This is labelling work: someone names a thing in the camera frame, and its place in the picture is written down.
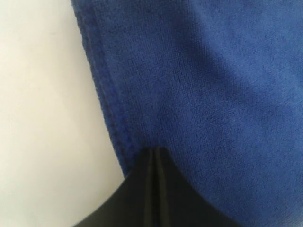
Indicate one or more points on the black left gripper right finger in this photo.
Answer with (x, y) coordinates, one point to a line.
(179, 205)

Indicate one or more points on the blue towel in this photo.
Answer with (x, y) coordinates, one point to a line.
(219, 83)

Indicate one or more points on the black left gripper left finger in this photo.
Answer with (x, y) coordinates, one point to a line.
(131, 205)

